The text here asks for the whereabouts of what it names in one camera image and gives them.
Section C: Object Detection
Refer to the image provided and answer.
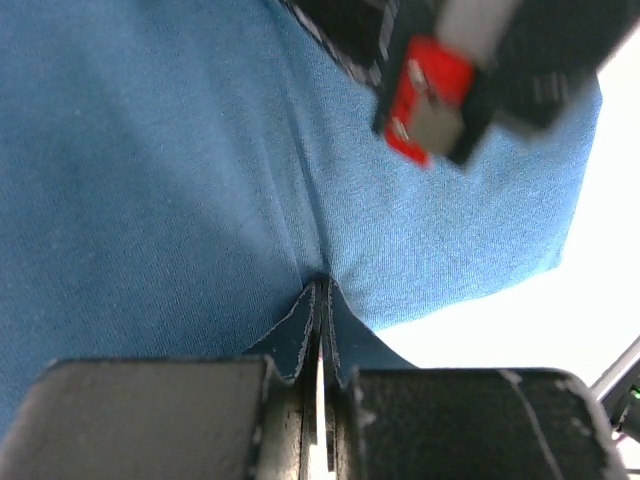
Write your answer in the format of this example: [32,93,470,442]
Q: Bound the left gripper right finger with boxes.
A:
[319,278,631,480]

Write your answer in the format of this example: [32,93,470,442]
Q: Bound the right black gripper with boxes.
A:
[287,0,639,165]

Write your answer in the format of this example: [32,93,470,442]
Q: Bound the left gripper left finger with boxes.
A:
[0,279,321,480]

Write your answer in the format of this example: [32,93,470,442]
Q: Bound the blue t shirt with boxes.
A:
[1,1,602,426]

